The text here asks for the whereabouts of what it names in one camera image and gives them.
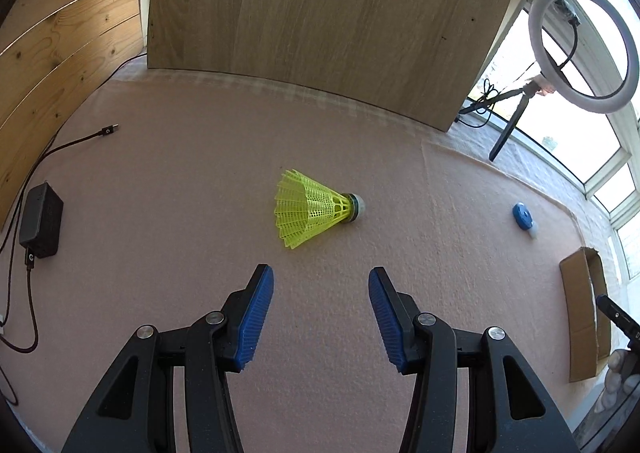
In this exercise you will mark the person's right hand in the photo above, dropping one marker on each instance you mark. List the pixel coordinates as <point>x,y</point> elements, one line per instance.
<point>614,383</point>

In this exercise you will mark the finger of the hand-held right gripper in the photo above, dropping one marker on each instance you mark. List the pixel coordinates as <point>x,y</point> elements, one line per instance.
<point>620,320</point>

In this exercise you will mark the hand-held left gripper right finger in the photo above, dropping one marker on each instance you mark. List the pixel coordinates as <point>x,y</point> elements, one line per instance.
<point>387,328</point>

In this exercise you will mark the small white case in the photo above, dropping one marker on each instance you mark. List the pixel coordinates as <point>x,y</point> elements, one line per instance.
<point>533,233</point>

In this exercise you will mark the light wooden board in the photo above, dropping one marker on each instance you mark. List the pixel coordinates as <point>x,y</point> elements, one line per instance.
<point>325,18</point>

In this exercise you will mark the yellow shuttlecock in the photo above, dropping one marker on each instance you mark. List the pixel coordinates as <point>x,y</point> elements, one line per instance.
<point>310,208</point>

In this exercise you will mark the black tripod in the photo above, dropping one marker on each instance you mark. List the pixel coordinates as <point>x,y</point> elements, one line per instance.
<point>505,133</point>

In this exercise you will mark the cardboard box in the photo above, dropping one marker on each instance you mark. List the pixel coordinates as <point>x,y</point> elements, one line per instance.
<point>580,313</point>

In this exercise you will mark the pine wood panel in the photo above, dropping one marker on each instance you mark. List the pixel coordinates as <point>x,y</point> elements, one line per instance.
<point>60,43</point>

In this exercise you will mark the blue round container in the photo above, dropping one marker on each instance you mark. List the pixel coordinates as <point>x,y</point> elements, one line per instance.
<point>522,215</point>

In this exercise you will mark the phone holder clamp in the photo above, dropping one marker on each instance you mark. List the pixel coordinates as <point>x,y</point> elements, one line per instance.
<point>569,15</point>

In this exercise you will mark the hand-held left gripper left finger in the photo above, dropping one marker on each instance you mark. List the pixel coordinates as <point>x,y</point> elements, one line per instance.
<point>255,323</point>

